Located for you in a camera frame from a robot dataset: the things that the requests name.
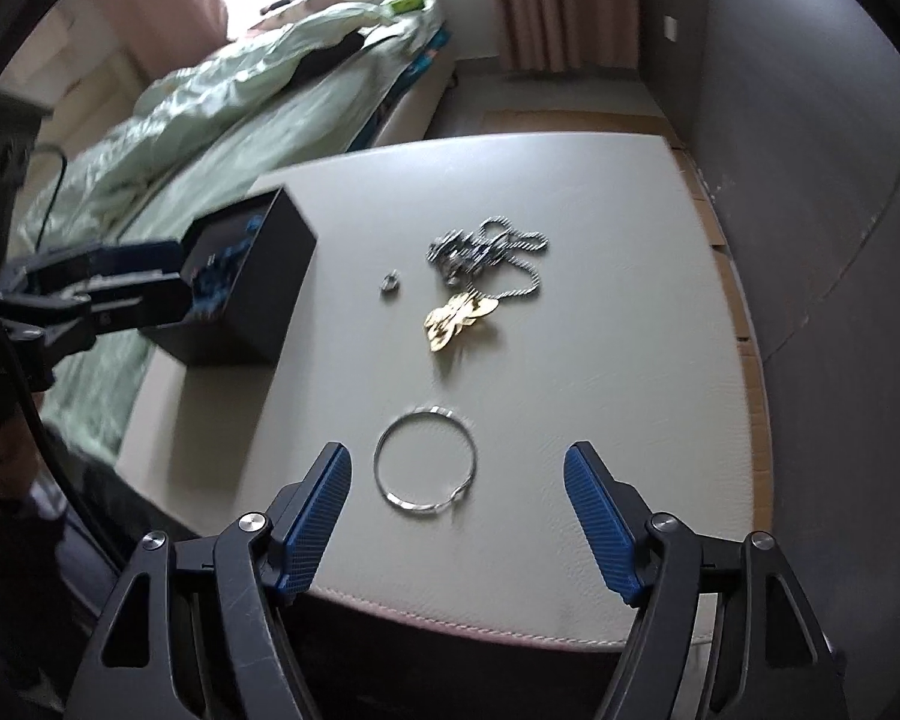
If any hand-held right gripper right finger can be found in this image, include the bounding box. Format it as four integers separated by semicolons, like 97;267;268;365
562;441;848;720

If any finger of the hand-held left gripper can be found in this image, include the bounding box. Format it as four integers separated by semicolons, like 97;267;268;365
0;217;267;293
0;270;233;361

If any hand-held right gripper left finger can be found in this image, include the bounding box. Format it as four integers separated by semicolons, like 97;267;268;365
64;441;353;720

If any silver bangle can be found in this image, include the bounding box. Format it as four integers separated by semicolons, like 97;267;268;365
373;405;479;517

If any black jewelry box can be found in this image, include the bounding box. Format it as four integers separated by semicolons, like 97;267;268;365
148;186;318;368

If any person's left hand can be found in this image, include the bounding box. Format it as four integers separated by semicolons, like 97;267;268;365
0;412;46;503

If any light green quilt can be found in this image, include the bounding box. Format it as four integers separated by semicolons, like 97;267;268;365
52;0;406;218

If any green bed sheet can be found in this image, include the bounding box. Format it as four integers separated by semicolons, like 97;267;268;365
22;37;451;466

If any pink curtain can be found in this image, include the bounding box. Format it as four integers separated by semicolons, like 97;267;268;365
139;0;230;80
476;0;642;74

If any gold butterfly ornament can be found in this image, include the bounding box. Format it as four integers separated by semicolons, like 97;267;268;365
422;289;500;353

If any black cloth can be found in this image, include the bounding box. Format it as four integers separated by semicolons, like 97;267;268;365
300;30;368;65

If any blue printed mattress pad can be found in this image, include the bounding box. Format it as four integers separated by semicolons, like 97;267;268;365
401;26;451;91

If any dark grey wardrobe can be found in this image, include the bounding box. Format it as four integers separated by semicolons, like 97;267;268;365
637;0;900;616

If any silver chain necklace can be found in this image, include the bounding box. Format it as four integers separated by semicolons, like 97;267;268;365
427;216;550;308

